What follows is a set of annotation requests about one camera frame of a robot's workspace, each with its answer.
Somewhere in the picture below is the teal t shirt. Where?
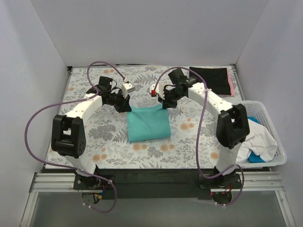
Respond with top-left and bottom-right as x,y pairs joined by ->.
126,104 -> 171,142

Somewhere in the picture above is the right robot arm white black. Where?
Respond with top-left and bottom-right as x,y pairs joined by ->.
150,67 -> 250,188

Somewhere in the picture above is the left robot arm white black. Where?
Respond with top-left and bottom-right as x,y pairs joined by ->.
51,76 -> 135,189

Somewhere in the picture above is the folded black t shirt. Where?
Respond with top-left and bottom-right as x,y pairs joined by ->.
190,67 -> 233,96

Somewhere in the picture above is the floral table cloth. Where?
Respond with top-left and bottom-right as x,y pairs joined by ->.
45,65 -> 270,170

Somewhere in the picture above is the folded pink t shirt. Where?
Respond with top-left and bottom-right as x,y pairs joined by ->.
227,68 -> 235,96

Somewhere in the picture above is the white plastic basket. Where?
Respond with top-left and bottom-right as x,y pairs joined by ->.
241,101 -> 287,166

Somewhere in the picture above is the white t shirt in basket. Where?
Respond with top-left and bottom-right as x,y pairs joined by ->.
236,119 -> 278,164

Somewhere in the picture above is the blue t shirt in basket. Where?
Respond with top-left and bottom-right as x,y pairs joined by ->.
248,116 -> 265,163

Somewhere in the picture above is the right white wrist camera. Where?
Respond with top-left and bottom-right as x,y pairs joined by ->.
149,84 -> 165,99

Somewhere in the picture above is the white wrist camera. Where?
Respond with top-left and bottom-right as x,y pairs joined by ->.
121,81 -> 135,98
149,84 -> 165,99

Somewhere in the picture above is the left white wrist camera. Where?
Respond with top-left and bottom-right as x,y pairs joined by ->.
121,81 -> 135,98

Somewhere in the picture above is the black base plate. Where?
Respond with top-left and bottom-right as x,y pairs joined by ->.
73,169 -> 241,200

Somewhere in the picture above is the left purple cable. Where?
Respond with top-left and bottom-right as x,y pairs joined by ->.
25,61 -> 118,213

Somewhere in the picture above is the purple cable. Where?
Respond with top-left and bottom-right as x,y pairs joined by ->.
25,61 -> 118,213
152,67 -> 244,210

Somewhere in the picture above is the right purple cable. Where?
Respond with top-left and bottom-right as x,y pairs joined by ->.
152,67 -> 244,210

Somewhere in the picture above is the aluminium front rail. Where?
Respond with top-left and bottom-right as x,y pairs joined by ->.
30,169 -> 284,192

